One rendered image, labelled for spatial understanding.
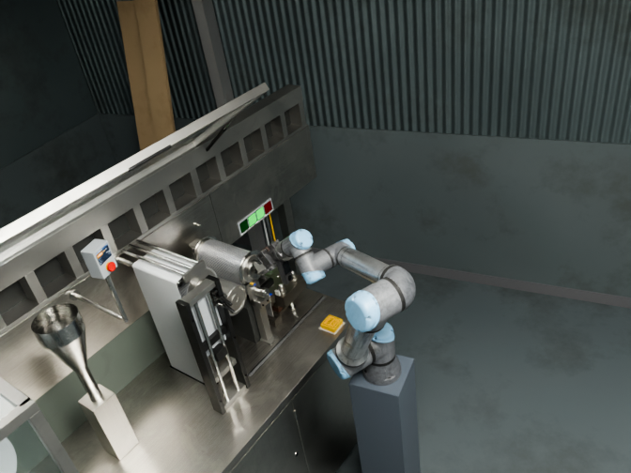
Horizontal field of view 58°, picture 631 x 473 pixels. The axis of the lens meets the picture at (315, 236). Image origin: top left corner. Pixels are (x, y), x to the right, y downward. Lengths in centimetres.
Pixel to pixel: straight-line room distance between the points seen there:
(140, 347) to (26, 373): 48
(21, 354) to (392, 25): 247
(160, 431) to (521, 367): 210
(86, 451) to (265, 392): 68
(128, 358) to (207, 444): 52
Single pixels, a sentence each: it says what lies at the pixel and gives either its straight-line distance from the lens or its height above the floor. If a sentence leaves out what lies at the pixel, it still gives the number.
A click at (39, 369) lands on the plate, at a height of 124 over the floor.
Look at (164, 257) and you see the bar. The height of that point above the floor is 146.
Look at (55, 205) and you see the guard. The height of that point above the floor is 194.
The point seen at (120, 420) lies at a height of 105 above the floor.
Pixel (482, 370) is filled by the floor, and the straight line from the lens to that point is 350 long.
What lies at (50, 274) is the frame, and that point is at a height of 149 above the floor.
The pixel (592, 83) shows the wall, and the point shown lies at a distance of 333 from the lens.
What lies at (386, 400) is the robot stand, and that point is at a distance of 223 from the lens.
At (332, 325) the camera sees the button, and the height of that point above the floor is 92.
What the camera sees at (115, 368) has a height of 101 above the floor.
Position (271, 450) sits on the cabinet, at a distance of 236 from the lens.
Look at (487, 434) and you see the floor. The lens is 322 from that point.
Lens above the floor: 258
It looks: 34 degrees down
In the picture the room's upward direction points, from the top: 9 degrees counter-clockwise
